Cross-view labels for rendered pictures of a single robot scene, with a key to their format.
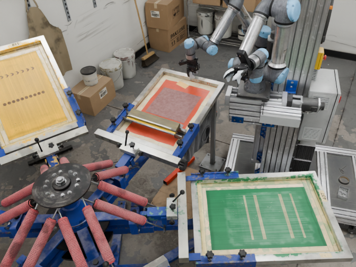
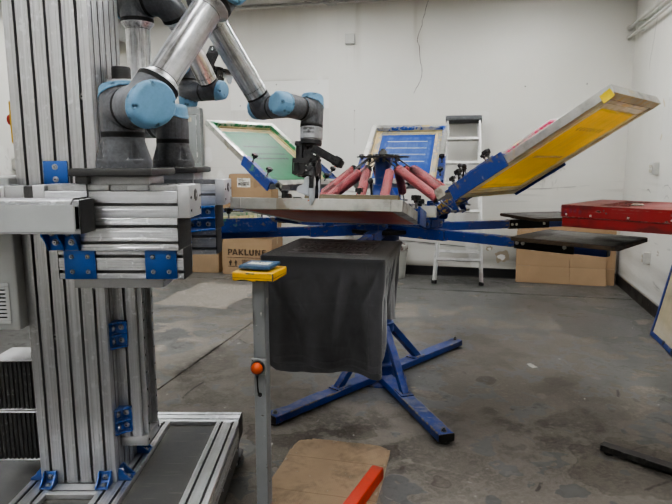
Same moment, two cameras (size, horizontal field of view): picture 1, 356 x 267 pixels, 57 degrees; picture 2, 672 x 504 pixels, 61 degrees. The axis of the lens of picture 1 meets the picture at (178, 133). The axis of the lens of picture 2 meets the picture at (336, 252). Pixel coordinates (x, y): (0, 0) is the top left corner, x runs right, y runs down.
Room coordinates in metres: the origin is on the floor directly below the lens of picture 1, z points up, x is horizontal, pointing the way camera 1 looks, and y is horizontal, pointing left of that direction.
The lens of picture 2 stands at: (4.15, -0.67, 1.28)
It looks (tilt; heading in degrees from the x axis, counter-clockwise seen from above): 9 degrees down; 162
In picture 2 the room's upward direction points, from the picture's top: straight up
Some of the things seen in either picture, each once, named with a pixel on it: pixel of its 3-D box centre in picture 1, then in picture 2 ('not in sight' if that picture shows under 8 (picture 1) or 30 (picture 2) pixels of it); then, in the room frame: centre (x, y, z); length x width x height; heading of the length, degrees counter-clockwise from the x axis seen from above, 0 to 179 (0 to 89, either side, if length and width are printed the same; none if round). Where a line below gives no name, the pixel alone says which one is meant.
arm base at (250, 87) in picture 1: (255, 81); (173, 153); (1.94, -0.56, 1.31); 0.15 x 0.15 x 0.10
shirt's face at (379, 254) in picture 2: not in sight; (336, 248); (2.07, 0.02, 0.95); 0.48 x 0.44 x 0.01; 148
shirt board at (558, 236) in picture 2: not in sight; (488, 237); (1.71, 0.93, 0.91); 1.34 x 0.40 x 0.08; 28
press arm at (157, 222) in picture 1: (186, 224); (275, 232); (1.10, -0.01, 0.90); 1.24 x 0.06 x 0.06; 88
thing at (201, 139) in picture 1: (194, 139); not in sight; (1.97, -0.13, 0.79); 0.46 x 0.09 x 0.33; 148
